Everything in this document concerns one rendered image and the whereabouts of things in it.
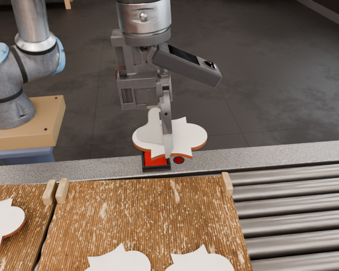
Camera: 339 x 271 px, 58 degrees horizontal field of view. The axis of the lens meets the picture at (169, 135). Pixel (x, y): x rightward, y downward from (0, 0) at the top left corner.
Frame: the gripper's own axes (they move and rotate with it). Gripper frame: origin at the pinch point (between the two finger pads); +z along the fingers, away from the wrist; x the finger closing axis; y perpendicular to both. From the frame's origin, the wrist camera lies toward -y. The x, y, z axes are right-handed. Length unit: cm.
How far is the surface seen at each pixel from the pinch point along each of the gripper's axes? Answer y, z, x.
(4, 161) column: 57, 32, -35
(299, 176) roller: -33.5, 25.4, -10.6
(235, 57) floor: -87, 120, -297
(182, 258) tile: -0.4, 20.0, 13.1
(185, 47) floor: -31, 116, -334
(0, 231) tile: 35.1, 15.1, 6.8
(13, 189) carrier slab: 38.7, 18.2, -7.5
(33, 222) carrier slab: 31.0, 18.8, 2.5
